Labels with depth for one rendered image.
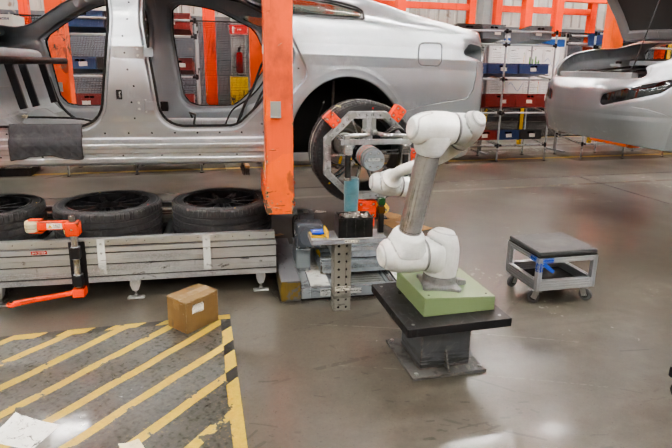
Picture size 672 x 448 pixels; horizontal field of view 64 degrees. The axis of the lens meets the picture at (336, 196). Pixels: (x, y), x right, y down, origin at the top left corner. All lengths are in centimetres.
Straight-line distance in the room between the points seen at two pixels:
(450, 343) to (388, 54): 198
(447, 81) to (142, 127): 207
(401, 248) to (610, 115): 310
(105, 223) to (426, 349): 202
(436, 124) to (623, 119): 307
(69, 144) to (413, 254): 233
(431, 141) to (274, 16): 131
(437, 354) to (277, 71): 171
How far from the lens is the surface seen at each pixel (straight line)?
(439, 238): 248
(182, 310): 296
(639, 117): 502
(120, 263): 343
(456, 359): 270
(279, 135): 310
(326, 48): 364
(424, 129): 214
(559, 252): 343
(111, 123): 371
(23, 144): 384
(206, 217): 340
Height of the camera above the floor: 139
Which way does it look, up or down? 14 degrees down
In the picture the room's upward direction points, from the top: 1 degrees clockwise
